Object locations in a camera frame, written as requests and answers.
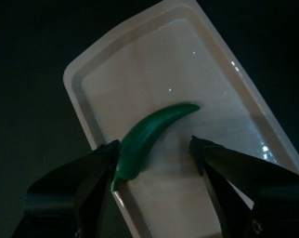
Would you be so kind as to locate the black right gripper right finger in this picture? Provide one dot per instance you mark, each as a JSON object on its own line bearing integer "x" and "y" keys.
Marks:
{"x": 255, "y": 186}

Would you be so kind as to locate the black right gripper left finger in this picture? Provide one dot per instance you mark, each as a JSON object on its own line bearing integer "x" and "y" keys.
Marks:
{"x": 68, "y": 192}

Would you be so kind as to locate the green toy pepper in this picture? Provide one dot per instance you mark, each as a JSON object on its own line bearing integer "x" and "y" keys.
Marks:
{"x": 145, "y": 143}

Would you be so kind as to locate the pink rectangular plate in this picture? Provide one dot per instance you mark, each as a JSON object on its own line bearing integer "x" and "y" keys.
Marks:
{"x": 173, "y": 93}

